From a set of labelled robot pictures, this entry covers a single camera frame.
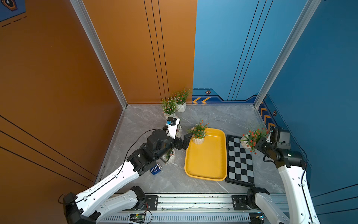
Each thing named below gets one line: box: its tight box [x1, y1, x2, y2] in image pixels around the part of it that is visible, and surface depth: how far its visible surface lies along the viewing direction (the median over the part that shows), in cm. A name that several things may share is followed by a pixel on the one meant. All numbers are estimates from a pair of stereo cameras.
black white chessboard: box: [225, 134, 255, 188], surface depth 85 cm
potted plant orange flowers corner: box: [173, 86, 191, 113], surface depth 110 cm
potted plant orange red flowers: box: [186, 119, 210, 145], surface depth 89 cm
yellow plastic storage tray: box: [184, 127, 228, 182], surface depth 93 cm
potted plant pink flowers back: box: [160, 96, 177, 119], surface depth 103 cm
